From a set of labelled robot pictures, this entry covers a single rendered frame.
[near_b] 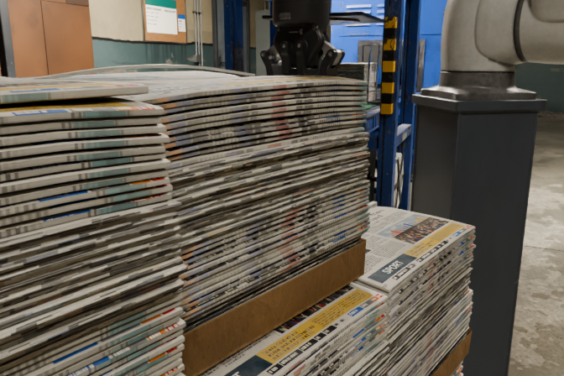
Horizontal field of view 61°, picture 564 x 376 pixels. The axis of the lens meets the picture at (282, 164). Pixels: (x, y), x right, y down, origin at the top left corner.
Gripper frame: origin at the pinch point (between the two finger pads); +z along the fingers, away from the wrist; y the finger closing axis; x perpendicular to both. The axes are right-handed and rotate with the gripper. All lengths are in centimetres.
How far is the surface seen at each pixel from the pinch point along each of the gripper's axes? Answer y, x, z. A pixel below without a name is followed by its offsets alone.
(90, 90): 17.2, -39.3, -10.6
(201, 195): 14.6, -30.0, -2.4
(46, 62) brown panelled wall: -414, 148, -10
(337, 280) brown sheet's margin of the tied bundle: 14.6, -11.8, 11.1
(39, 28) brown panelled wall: -413, 144, -40
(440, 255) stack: 18.0, 8.0, 13.7
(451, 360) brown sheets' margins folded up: 18.9, 13.8, 32.5
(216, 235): 14.5, -28.7, 1.0
